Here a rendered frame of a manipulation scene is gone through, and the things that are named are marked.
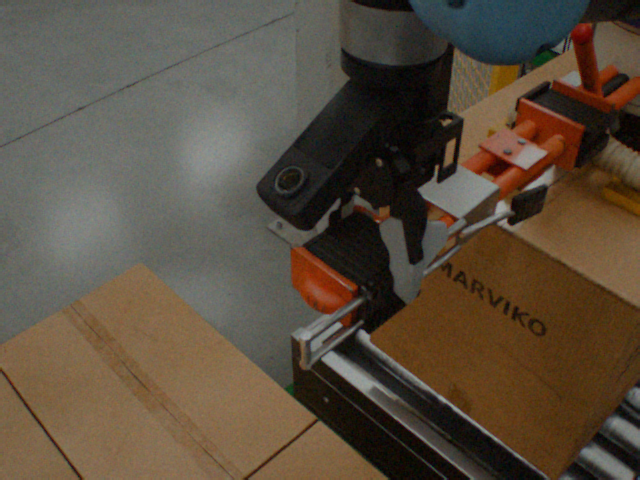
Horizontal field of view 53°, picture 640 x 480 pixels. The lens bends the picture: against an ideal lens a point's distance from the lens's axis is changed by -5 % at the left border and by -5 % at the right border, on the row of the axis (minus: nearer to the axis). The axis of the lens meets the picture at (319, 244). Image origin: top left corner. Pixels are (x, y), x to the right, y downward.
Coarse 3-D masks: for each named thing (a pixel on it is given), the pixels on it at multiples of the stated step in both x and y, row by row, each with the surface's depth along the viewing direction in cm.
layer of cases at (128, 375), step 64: (64, 320) 141; (128, 320) 142; (192, 320) 142; (0, 384) 129; (64, 384) 129; (128, 384) 129; (192, 384) 129; (256, 384) 130; (0, 448) 118; (64, 448) 118; (128, 448) 119; (192, 448) 119; (256, 448) 119; (320, 448) 119
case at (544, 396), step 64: (576, 64) 115; (512, 192) 87; (576, 192) 87; (512, 256) 83; (576, 256) 78; (448, 320) 99; (512, 320) 88; (576, 320) 80; (448, 384) 107; (512, 384) 95; (576, 384) 85; (512, 448) 102; (576, 448) 94
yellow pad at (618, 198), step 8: (608, 184) 85; (616, 184) 85; (624, 184) 85; (608, 192) 85; (616, 192) 84; (624, 192) 84; (632, 192) 84; (616, 200) 85; (624, 200) 84; (632, 200) 83; (624, 208) 84; (632, 208) 83
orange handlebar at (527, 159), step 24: (600, 72) 83; (624, 96) 79; (528, 120) 74; (480, 144) 70; (504, 144) 70; (528, 144) 70; (552, 144) 71; (480, 168) 68; (504, 168) 71; (528, 168) 67; (504, 192) 65; (384, 216) 62; (312, 288) 55
